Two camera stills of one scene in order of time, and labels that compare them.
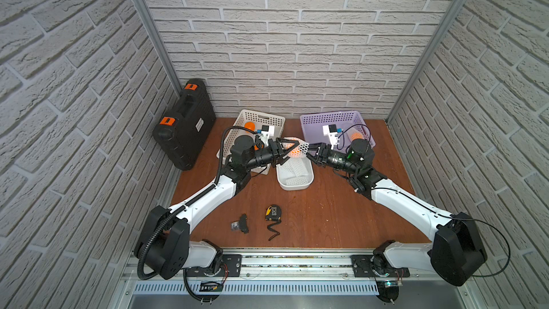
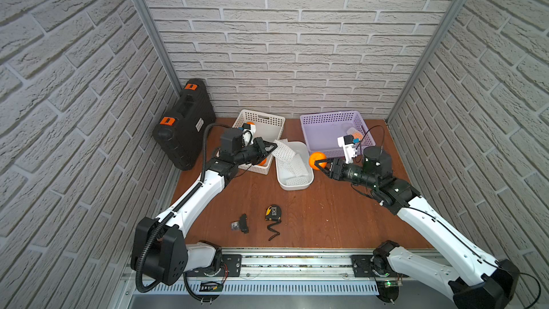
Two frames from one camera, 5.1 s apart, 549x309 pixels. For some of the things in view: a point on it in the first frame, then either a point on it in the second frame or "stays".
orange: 355,135 stays
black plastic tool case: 181,133 stays
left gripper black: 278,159 to 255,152
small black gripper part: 241,224 stays
